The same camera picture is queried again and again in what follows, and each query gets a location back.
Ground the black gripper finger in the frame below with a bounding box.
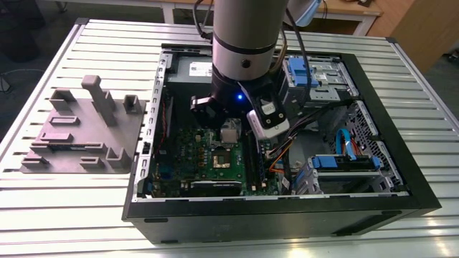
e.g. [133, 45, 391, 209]
[189, 95, 227, 129]

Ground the silver CPU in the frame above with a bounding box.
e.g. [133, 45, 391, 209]
[220, 118, 240, 143]

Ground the CPU socket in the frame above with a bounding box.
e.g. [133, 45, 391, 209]
[211, 152, 235, 169]

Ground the grey power supply unit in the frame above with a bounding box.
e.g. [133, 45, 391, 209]
[164, 56, 216, 127]

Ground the metal socket cover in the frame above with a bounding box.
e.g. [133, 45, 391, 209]
[209, 134, 237, 150]

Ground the RAM slot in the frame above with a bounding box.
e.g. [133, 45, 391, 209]
[241, 131, 251, 189]
[248, 134, 256, 189]

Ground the green motherboard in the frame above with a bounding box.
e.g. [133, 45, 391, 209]
[145, 125, 283, 197]

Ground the silver drive cage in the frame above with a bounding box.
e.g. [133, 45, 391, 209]
[279, 55, 359, 116]

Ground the black graphics card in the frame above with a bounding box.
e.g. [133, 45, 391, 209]
[180, 179, 243, 197]

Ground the grey parts rack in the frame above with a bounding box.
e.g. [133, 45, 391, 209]
[20, 75, 149, 175]

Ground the hard disk in blue carrier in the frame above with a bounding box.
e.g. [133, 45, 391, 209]
[311, 155, 381, 173]

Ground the green RAM stick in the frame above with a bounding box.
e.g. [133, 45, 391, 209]
[45, 145, 89, 152]

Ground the silver disk bay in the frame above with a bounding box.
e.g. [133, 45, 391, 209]
[292, 154, 410, 196]

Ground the black PC case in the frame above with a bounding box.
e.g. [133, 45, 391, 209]
[121, 42, 443, 245]

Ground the wooden desk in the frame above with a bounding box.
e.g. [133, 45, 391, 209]
[160, 0, 384, 35]

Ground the wooden cabinet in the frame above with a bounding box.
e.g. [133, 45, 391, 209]
[367, 0, 459, 73]

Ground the thin red wire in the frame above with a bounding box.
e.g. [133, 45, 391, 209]
[155, 96, 169, 156]

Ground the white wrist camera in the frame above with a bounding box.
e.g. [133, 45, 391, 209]
[245, 91, 291, 140]

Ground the blue plastic drive bracket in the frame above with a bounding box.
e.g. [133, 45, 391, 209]
[288, 58, 320, 88]

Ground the black cable metal plug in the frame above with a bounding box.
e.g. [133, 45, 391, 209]
[193, 0, 216, 45]

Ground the black camera cable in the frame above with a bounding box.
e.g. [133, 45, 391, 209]
[281, 8, 313, 108]

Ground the black cable bundle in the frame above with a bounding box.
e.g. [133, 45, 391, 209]
[267, 101, 359, 159]

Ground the orange wire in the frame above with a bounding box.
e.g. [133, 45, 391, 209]
[267, 150, 288, 173]

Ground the blue SATA wire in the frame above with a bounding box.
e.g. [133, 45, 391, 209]
[336, 128, 359, 161]

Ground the red SATA wire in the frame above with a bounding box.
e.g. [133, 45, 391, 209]
[345, 137, 364, 158]

